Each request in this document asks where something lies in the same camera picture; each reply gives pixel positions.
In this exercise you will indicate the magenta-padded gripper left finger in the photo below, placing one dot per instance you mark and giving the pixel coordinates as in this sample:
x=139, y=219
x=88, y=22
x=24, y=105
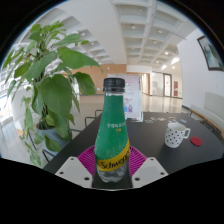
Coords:
x=74, y=170

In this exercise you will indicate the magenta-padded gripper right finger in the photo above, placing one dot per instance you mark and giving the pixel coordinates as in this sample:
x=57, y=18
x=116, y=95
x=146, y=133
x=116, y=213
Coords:
x=150, y=170

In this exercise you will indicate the green plastic drink bottle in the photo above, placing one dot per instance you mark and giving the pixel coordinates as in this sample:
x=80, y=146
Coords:
x=112, y=133

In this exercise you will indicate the black metal chair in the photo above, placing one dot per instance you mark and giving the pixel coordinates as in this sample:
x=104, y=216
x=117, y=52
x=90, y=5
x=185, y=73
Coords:
x=89, y=117
x=98, y=110
x=48, y=154

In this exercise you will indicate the white black-dotted mug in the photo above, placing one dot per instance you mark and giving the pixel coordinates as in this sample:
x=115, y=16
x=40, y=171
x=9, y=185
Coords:
x=174, y=135

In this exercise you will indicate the small round table sticker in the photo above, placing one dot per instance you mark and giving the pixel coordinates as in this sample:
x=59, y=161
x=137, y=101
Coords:
x=149, y=121
x=155, y=118
x=162, y=119

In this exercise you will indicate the flat round red coaster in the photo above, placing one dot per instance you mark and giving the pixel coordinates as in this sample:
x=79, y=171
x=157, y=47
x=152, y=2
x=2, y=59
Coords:
x=196, y=141

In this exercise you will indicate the small blue table sticker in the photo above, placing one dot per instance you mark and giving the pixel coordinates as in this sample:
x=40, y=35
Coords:
x=183, y=120

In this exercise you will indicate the green leafy potted plant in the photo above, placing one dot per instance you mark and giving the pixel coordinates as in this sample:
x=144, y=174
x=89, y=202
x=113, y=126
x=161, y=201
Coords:
x=55, y=90

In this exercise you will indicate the glass entrance door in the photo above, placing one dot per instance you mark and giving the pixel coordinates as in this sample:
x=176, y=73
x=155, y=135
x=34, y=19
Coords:
x=161, y=85

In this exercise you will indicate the dark-framed landscape picture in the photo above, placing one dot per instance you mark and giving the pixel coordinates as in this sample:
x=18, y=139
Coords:
x=212, y=55

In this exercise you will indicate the recessed ceiling lights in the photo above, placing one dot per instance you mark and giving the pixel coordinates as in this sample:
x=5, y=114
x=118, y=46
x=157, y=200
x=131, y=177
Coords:
x=133, y=27

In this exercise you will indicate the long white wall bench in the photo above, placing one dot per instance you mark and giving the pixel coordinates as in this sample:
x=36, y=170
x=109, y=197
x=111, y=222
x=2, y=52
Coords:
x=210, y=115

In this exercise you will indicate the red wall poster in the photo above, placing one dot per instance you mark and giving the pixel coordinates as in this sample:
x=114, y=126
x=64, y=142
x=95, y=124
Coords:
x=175, y=88

